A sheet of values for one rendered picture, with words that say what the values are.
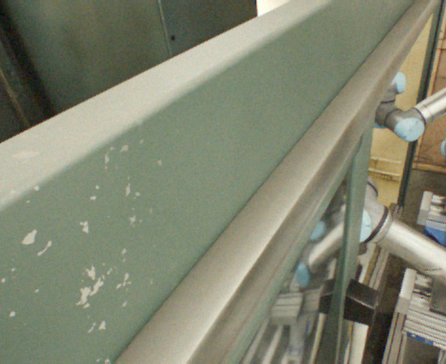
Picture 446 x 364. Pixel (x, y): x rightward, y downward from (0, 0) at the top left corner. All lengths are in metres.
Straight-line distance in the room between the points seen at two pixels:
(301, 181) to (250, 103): 0.06
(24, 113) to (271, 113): 1.20
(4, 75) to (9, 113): 0.13
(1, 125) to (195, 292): 1.25
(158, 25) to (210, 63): 0.68
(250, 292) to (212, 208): 0.05
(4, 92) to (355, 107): 1.20
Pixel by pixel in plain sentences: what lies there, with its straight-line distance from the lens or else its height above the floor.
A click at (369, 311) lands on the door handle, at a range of 0.76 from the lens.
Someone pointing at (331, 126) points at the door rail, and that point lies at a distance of 0.29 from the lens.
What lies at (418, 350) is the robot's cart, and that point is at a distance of 2.34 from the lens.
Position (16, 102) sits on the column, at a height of 1.83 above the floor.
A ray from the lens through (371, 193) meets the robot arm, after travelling 1.00.
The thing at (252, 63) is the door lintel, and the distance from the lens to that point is 0.20.
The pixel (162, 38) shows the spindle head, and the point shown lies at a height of 2.01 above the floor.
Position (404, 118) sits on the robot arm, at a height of 1.63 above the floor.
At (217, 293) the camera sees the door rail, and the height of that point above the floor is 2.03.
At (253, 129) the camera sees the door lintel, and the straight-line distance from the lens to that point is 0.20.
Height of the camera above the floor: 2.17
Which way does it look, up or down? 35 degrees down
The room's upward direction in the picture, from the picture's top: 10 degrees counter-clockwise
